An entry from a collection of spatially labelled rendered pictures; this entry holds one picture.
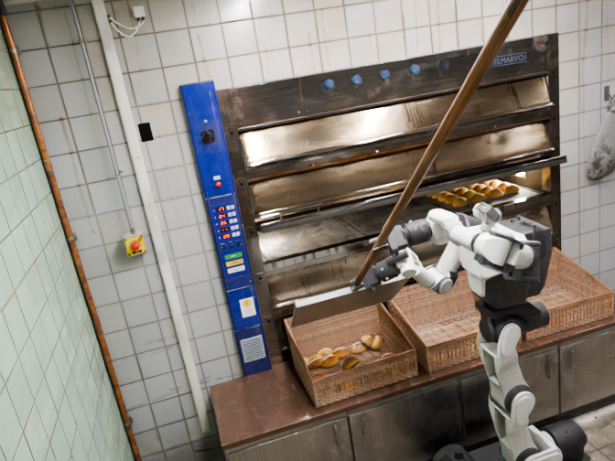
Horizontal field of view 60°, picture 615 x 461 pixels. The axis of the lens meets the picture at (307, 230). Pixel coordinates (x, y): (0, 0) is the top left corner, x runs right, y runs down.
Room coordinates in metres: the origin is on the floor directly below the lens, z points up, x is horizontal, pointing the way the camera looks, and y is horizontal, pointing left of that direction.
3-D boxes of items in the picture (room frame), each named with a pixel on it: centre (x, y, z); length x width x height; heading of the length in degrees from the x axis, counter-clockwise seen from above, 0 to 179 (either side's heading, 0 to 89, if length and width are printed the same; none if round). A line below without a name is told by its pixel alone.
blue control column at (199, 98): (3.54, 0.62, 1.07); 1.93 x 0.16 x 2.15; 13
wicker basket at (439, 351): (2.62, -0.70, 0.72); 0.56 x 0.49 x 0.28; 104
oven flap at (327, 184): (2.87, -0.62, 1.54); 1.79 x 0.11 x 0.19; 103
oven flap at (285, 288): (2.87, -0.62, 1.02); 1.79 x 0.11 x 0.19; 103
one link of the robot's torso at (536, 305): (2.02, -0.81, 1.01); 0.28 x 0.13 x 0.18; 103
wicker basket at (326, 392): (2.49, -0.11, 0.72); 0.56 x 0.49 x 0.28; 104
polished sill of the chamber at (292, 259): (2.90, -0.61, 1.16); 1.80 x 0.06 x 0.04; 103
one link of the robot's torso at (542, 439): (2.03, -0.86, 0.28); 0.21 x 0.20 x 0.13; 103
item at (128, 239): (2.49, 0.84, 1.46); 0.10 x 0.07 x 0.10; 103
